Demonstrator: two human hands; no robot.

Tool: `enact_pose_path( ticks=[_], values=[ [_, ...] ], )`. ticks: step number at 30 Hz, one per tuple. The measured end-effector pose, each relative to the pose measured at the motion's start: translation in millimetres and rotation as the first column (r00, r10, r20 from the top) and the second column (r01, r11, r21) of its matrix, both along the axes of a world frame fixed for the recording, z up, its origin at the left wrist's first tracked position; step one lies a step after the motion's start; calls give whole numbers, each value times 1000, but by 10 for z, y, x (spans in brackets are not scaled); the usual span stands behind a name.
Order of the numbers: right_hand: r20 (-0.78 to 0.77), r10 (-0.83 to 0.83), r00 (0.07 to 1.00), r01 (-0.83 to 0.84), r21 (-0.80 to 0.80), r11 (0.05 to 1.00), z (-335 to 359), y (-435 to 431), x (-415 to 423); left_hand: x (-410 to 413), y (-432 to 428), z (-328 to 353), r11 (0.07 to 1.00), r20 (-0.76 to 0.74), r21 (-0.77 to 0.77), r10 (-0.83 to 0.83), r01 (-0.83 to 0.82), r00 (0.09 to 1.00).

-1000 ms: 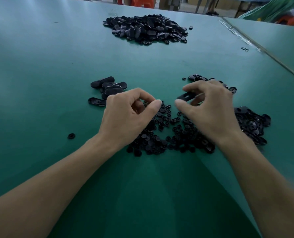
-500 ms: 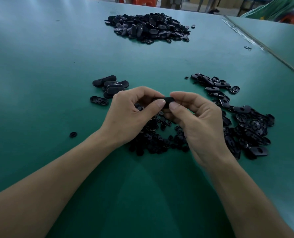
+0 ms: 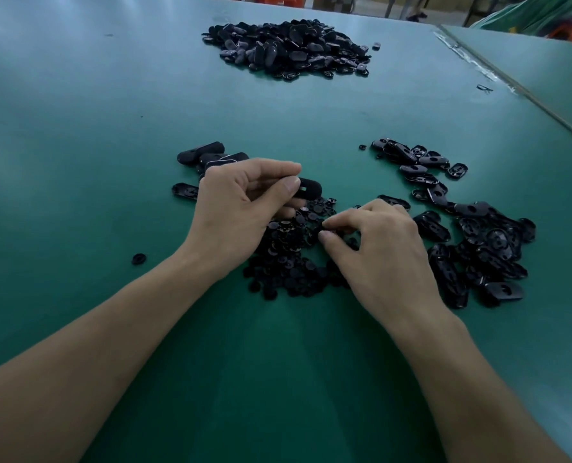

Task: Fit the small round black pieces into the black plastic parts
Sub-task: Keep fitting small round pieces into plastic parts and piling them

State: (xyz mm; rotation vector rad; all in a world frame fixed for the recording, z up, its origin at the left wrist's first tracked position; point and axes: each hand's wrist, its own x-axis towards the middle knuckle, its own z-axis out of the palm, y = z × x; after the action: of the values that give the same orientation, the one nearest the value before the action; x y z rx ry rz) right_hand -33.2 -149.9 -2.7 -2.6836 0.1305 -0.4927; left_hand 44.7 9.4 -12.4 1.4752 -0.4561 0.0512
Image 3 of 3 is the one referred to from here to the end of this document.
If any small open cardboard box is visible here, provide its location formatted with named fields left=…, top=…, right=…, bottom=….
left=313, top=0, right=357, bottom=14

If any pile of small black buttons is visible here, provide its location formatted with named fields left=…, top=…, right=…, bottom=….
left=242, top=195, right=350, bottom=302

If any person's left forearm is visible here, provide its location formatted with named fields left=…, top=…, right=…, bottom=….
left=0, top=246, right=224, bottom=463

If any pile of black oval shells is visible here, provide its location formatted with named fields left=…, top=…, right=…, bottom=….
left=370, top=138, right=538, bottom=309

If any person's left hand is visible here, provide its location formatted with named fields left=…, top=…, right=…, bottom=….
left=180, top=158, right=308, bottom=282

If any person's right forearm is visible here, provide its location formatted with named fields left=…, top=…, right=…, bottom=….
left=397, top=304, right=571, bottom=463

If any person's right hand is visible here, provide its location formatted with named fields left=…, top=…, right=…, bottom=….
left=317, top=198, right=443, bottom=332

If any green striped bag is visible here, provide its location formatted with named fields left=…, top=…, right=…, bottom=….
left=472, top=0, right=572, bottom=35

